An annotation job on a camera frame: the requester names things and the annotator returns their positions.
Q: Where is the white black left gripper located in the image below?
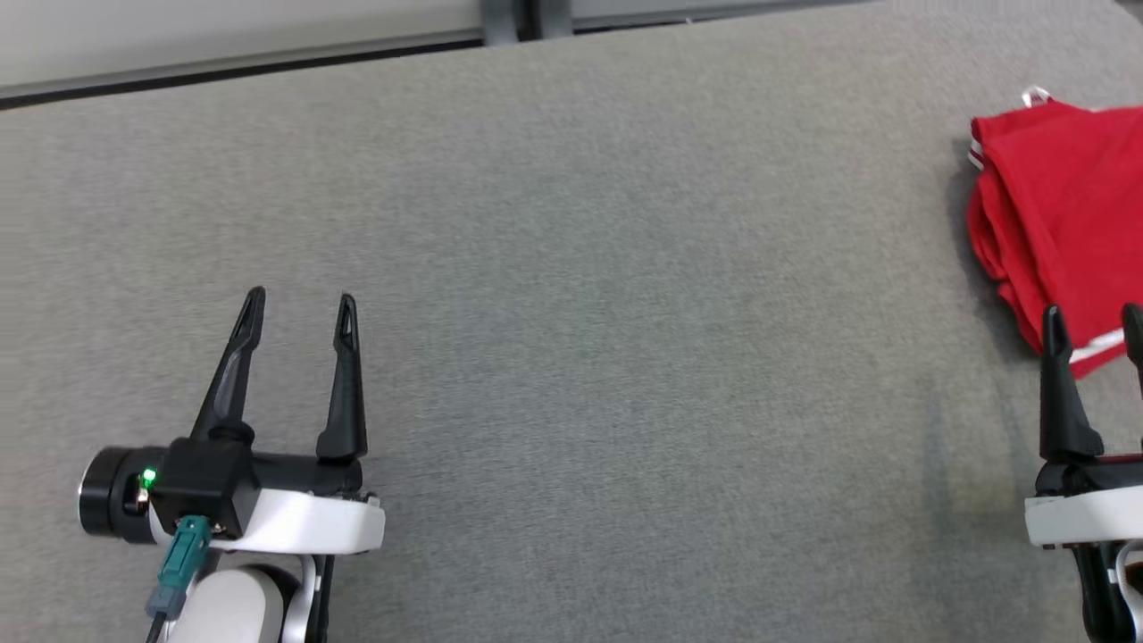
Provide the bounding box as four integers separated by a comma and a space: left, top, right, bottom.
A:
190, 286, 387, 555

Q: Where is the grey partition base rail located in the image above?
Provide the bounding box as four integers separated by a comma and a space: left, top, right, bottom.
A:
0, 27, 488, 110

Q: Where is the grey partition post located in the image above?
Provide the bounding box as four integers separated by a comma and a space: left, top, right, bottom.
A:
480, 0, 574, 46

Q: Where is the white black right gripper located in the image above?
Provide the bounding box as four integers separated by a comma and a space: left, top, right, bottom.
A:
1024, 304, 1143, 548

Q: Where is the teal camera cable plug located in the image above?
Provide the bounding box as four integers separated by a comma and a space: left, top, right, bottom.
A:
143, 516, 213, 643

